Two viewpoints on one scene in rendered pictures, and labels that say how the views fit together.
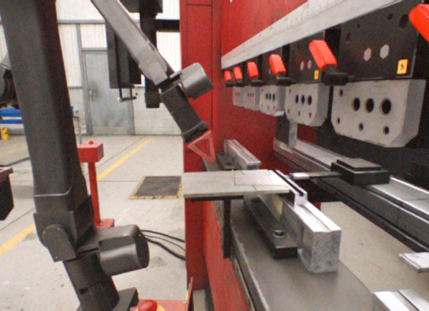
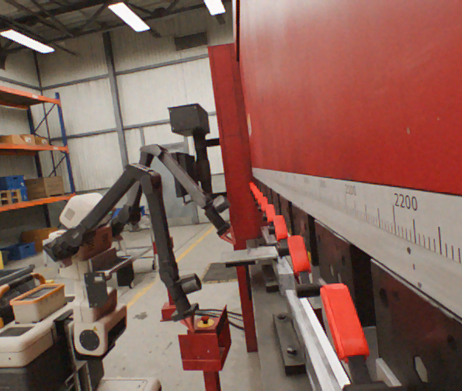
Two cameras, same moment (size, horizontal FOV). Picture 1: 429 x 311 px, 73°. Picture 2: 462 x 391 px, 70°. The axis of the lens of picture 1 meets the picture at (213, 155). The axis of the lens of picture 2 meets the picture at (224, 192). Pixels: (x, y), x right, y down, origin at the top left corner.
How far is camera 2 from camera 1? 87 cm
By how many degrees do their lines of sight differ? 14
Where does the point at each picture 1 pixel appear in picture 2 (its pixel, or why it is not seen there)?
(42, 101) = (161, 229)
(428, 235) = not seen: hidden behind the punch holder
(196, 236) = (249, 305)
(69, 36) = (134, 138)
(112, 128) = (177, 219)
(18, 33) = (153, 208)
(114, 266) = (187, 288)
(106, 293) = (185, 302)
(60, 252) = (168, 283)
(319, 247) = (283, 282)
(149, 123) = not seen: hidden behind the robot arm
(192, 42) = (230, 160)
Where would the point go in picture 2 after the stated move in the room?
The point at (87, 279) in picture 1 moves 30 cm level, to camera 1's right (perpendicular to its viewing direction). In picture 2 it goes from (178, 295) to (254, 290)
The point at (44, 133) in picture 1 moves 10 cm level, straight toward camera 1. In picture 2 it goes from (161, 239) to (166, 243)
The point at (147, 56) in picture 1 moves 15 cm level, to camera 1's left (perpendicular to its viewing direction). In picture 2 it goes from (196, 194) to (166, 198)
